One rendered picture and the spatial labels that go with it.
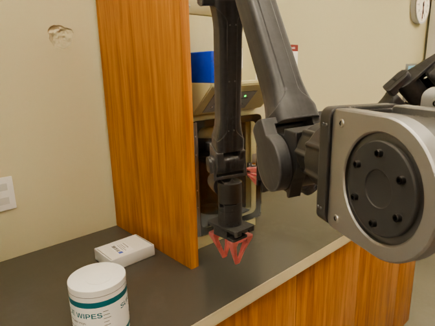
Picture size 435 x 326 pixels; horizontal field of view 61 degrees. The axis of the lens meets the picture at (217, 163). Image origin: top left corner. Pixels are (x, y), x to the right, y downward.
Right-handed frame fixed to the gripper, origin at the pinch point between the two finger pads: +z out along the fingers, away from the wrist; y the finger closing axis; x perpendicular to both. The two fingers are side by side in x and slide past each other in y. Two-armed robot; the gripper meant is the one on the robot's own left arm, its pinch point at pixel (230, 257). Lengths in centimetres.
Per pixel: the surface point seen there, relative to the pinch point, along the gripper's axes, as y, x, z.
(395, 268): 7, -122, 54
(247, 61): 33, -41, -48
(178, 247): 30.9, -6.2, 10.3
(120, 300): 10.9, 24.7, 5.7
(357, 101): 77, -207, -22
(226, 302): 4.5, -2.3, 15.8
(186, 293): 15.3, 2.7, 15.8
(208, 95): 24.1, -14.9, -37.9
